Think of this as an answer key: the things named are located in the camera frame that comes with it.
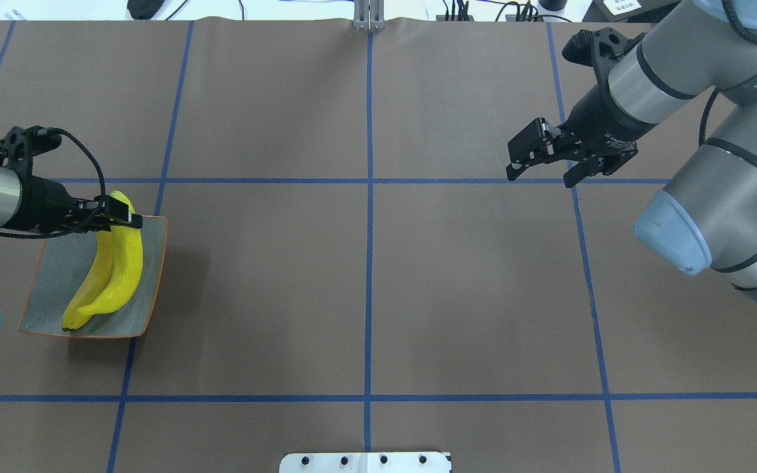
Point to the black cloth bundle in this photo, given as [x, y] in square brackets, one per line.
[144, 9]

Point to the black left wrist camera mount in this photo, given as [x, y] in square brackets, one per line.
[20, 146]

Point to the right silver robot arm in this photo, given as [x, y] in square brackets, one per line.
[706, 216]

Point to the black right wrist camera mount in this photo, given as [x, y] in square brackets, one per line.
[599, 48]

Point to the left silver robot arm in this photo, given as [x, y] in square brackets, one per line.
[101, 284]

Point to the yellow banana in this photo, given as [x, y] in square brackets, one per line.
[127, 271]
[97, 279]

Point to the grey square plate orange rim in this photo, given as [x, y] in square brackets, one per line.
[63, 264]

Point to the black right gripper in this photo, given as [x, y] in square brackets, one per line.
[594, 113]

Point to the brown paper table mat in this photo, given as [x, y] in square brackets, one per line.
[347, 267]

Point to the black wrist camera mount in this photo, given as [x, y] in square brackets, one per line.
[20, 146]
[599, 48]

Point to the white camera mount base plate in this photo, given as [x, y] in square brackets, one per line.
[428, 461]

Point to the aluminium frame post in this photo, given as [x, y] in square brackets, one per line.
[369, 15]

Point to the black box with label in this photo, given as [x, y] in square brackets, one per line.
[641, 12]

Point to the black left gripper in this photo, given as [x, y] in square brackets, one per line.
[42, 200]

